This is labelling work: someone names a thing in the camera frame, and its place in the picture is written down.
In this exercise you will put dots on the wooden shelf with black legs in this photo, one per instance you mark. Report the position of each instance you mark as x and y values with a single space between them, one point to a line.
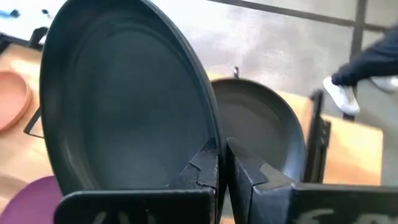
298 109

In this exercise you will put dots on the purple plate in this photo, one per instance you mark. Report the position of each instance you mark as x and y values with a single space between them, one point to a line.
31 202

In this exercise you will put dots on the person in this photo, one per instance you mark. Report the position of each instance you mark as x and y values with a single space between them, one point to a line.
373 59

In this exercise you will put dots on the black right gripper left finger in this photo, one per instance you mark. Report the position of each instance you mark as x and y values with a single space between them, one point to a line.
140 207

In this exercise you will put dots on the small black clamp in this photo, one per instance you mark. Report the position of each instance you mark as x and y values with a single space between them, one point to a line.
236 73

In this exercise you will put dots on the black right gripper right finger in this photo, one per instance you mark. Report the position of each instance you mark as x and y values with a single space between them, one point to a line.
264 199

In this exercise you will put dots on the dark grey plate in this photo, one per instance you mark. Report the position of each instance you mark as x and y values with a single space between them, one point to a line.
258 124
124 93

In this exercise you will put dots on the orange plate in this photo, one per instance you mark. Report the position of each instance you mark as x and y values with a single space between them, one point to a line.
12 99

